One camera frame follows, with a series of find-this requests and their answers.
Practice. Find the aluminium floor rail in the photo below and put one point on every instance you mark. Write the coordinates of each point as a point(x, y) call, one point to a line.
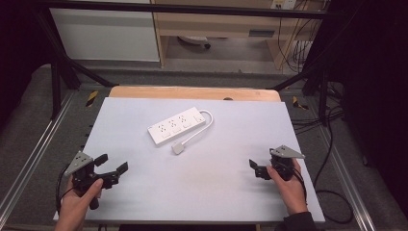
point(38, 147)
point(349, 189)

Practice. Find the black metal frame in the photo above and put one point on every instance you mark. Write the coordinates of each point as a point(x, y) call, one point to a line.
point(179, 8)

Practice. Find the wooden table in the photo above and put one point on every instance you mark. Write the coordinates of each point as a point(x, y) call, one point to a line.
point(192, 93)

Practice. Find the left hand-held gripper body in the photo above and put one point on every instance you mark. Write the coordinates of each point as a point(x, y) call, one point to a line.
point(84, 171)

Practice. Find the white cabinet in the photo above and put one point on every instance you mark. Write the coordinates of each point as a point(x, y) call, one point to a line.
point(106, 33)

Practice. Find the yellow black floor tape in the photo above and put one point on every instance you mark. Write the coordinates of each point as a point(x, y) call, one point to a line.
point(299, 103)
point(91, 98)

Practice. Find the person's left hand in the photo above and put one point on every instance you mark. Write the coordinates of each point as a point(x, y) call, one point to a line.
point(75, 207)

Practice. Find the white power strip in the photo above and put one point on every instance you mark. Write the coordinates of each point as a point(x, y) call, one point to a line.
point(174, 128)

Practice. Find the white wall socket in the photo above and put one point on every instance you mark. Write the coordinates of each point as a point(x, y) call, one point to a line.
point(284, 4)

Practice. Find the person's right hand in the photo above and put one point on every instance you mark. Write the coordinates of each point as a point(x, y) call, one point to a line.
point(288, 192)

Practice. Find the chair base with caster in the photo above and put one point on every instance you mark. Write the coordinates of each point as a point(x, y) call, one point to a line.
point(197, 40)

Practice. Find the light wooden desk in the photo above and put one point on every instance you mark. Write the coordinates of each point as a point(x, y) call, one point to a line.
point(218, 22)

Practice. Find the white power plug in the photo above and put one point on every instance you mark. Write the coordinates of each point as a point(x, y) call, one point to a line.
point(177, 148)

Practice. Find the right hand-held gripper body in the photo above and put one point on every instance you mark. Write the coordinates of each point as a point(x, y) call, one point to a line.
point(284, 162)

